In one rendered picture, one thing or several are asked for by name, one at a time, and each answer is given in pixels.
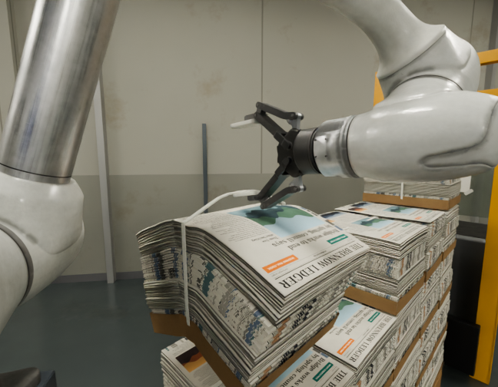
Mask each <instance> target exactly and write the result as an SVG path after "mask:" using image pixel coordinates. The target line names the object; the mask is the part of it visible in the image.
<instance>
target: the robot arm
mask: <svg viewBox="0 0 498 387"><path fill-rule="evenodd" d="M120 1H121V0H35V6H34V9H33V12H32V18H31V21H30V25H29V28H28V34H27V37H26V40H25V46H24V49H23V52H22V58H21V61H20V65H19V68H18V73H17V77H16V80H15V85H14V88H13V92H12V97H11V100H10V104H9V107H8V113H7V116H6V119H5V125H4V128H3V132H2V137H1V140H0V334H1V332H2V330H3V329H4V328H5V325H6V324H7V322H8V321H9V319H10V317H11V316H12V313H13V312H14V311H15V309H16V308H18V307H19V306H21V305H22V304H24V303H26V302H28V301H29V300H30V299H31V298H33V297H34V296H36V295H37V294H38V293H40V292H41V291H42V290H43V289H44V288H45V287H47V286H48V285H49V284H51V283H52V282H53V281H54V280H55V279H57V278H58V277H59V276H60V275H61V274H62V273H63V272H64V271H65V270H66V269H67V268H68V267H69V266H70V265H71V263H72V262H73V261H74V259H75V258H76V256H77V255H78V253H79V251H80V249H81V246H82V244H83V240H84V235H85V228H84V223H83V220H82V211H83V201H84V194H83V193H82V191H81V188H80V187H79V186H78V184H77V182H76V181H75V180H74V179H72V178H71V176H72V173H73V170H74V166H75V161H76V159H77V156H78V151H79V147H80V145H81V140H82V137H83V133H84V131H85V126H86V123H87V119H88V115H89V112H90V109H91V104H92V101H93V98H94V95H95V90H96V87H97V84H98V79H99V76H100V73H101V68H102V65H103V62H104V59H105V54H106V51H107V48H108V43H109V40H110V37H111V33H112V29H113V26H114V23H115V19H116V15H117V12H118V7H119V5H120ZM318 1H320V2H322V3H323V4H325V5H326V6H328V7H330V8H332V9H333V10H334V11H336V12H338V13H340V14H341V15H343V16H344V17H346V18H348V19H349V20H351V21H352V22H353V23H354V24H355V25H357V26H358V27H359V28H360V29H361V30H362V31H363V32H364V33H365V34H366V35H367V37H368V38H369V39H370V40H371V41H372V43H373V45H374V47H375V48H376V50H377V53H378V55H379V60H380V63H379V68H378V72H377V78H378V80H379V82H380V86H381V90H382V92H383V98H384V100H382V101H381V102H379V103H378V104H375V106H374V107H373V110H371V111H368V112H366V113H364V114H358V115H351V116H349V117H342V118H338V119H333V120H329V121H325V122H323V123H322V124H321V125H320V126H319V127H313V128H308V129H303V130H301V129H300V121H302V120H303V119H304V115H303V114H301V113H297V112H288V111H285V110H282V109H280V108H278V107H275V106H273V105H270V104H267V103H263V102H259V101H258V102H257V103H256V108H257V110H256V112H255V113H253V114H249V115H246V116H244V121H241V122H237V123H234V124H230V126H231V128H238V129H242V128H246V127H252V126H256V125H260V124H262V125H263V126H264V127H265V128H266V129H267V130H268V131H269V132H270V133H271V134H272V135H273V136H274V139H276V140H277V141H278V142H279V144H278V146H277V153H278V156H277V162H278V163H279V165H280V166H279V167H278V168H277V169H276V170H275V174H274V175H273V177H272V178H271V179H270V180H269V181H268V182H267V184H266V185H265V186H264V187H263V189H262V190H256V191H249V192H243V193H236V194H233V197H241V196H247V200H249V201H252V200H259V201H260V202H261V205H260V208H261V209H262V210H263V209H268V208H272V207H274V206H276V205H277V204H279V203H280V202H282V201H283V200H286V199H287V198H288V197H290V196H292V195H293V194H295V193H298V192H304V191H305V190H306V189H307V188H306V186H305V185H303V183H302V176H303V175H305V174H323V175H324V176H325V177H342V178H345V177H352V178H360V177H367V178H371V179H375V180H379V181H384V182H395V183H421V182H434V181H442V180H452V179H458V178H462V177H469V176H473V175H476V174H481V173H484V172H487V171H489V170H492V169H493V168H495V167H496V166H497V165H498V97H497V96H495V95H491V94H485V93H480V92H477V89H478V86H479V82H480V60H479V57H478V54H477V53H476V51H475V49H474V48H473V46H472V45H471V44H469V43H468V42H467V41H465V40H463V39H462V38H459V37H457V36H456V35H455V34H454V33H452V31H450V30H449V29H448V28H447V27H446V26H445V25H428V24H425V23H423V22H422V21H420V20H419V19H418V18H417V17H416V16H415V15H414V14H413V13H412V12H411V11H410V10H409V9H408V8H407V7H406V6H405V5H404V3H402V1H401V0H318ZM266 112H267V113H269V114H272V115H274V116H276V117H279V118H281V119H285V120H287V123H288V124H290V125H291V126H292V129H290V130H289V131H288V132H286V131H285V130H284V129H282V128H281V127H280V126H279V125H278V124H277V123H276V122H274V121H273V120H272V119H271V118H270V117H269V116H267V115H268V114H266ZM289 176H292V177H294V180H293V181H292V182H291V183H290V184H289V187H285V188H284V189H283V190H281V191H279V192H278V193H276V194H275V195H273V196H272V197H271V195H272V194H273V193H274V192H275V191H276V189H277V188H278V187H279V186H280V185H281V184H282V183H283V182H284V181H285V180H286V178H287V177H289ZM40 381H41V374H40V370H39V369H38V368H33V367H31V368H26V369H20V370H16V371H13V372H5V373H0V387H36V386H37V385H38V384H39V383H40Z"/></svg>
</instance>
